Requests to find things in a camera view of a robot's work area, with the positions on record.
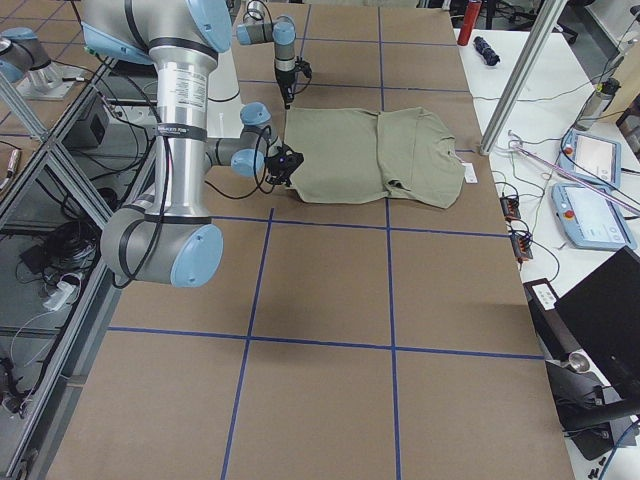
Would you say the aluminium frame post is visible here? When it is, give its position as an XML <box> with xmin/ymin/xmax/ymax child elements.
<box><xmin>479</xmin><ymin>0</ymin><xmax>567</xmax><ymax>155</ymax></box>

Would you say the teach pendant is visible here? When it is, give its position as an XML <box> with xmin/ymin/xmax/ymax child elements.
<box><xmin>551</xmin><ymin>183</ymin><xmax>638</xmax><ymax>251</ymax></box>
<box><xmin>559</xmin><ymin>129</ymin><xmax>621</xmax><ymax>187</ymax></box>

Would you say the green long-sleeve shirt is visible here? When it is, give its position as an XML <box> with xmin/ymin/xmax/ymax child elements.
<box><xmin>285</xmin><ymin>107</ymin><xmax>465</xmax><ymax>209</ymax></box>

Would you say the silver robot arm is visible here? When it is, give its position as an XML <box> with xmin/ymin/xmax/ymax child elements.
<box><xmin>236</xmin><ymin>1</ymin><xmax>313</xmax><ymax>110</ymax></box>
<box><xmin>82</xmin><ymin>1</ymin><xmax>310</xmax><ymax>288</ymax></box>

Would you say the black monitor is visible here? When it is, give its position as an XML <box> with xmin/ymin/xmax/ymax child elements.
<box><xmin>555</xmin><ymin>247</ymin><xmax>639</xmax><ymax>398</ymax></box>

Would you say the white power strip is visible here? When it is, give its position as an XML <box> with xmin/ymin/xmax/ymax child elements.
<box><xmin>43</xmin><ymin>280</ymin><xmax>79</xmax><ymax>311</ymax></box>

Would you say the grey water bottle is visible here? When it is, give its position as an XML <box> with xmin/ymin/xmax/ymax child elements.
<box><xmin>573</xmin><ymin>77</ymin><xmax>621</xmax><ymax>131</ymax></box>

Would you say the black box with label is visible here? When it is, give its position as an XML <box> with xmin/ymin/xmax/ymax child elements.
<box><xmin>523</xmin><ymin>279</ymin><xmax>581</xmax><ymax>361</ymax></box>

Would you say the red bottle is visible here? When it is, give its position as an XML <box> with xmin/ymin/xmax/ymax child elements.
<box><xmin>457</xmin><ymin>0</ymin><xmax>483</xmax><ymax>46</ymax></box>

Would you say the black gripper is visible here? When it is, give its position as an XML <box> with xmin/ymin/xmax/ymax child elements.
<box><xmin>274</xmin><ymin>58</ymin><xmax>313</xmax><ymax>103</ymax></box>
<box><xmin>265</xmin><ymin>144</ymin><xmax>304</xmax><ymax>184</ymax></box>

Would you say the lower teach pendant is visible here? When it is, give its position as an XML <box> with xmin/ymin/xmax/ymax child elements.
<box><xmin>551</xmin><ymin>183</ymin><xmax>638</xmax><ymax>251</ymax></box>

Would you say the blue tape line crosswise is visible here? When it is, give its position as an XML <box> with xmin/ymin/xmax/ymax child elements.
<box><xmin>212</xmin><ymin>215</ymin><xmax>509</xmax><ymax>238</ymax></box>

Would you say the upper teach pendant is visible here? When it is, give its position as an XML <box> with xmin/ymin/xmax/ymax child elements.
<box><xmin>559</xmin><ymin>129</ymin><xmax>621</xmax><ymax>187</ymax></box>

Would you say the white shirt price tag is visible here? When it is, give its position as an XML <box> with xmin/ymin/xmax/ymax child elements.
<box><xmin>462</xmin><ymin>162</ymin><xmax>478</xmax><ymax>184</ymax></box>

